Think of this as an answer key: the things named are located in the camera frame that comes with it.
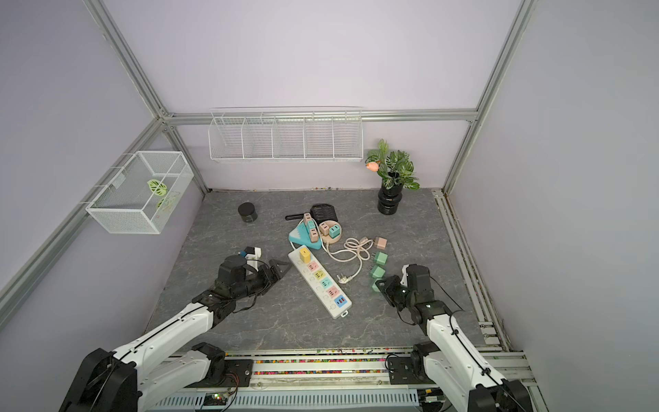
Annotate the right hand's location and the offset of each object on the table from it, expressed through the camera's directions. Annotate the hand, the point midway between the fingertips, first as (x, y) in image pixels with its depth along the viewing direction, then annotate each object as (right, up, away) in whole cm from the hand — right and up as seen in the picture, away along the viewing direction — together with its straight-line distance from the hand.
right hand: (376, 282), depth 85 cm
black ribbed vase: (+9, +29, +21) cm, 37 cm away
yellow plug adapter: (-25, +8, +6) cm, 27 cm away
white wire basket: (-76, +29, -2) cm, 81 cm away
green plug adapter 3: (+1, +2, +7) cm, 7 cm away
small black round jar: (-52, +24, +25) cm, 62 cm away
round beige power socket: (-16, +16, +14) cm, 27 cm away
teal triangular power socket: (-27, +15, +14) cm, 34 cm away
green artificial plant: (+7, +40, +4) cm, 40 cm away
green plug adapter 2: (+3, +6, +11) cm, 13 cm away
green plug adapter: (-1, -1, -1) cm, 2 cm away
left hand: (-29, +4, -3) cm, 30 cm away
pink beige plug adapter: (+4, +12, +14) cm, 19 cm away
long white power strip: (-15, -5, +2) cm, 16 cm away
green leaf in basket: (-70, +31, -5) cm, 76 cm away
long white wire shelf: (-33, +54, +15) cm, 65 cm away
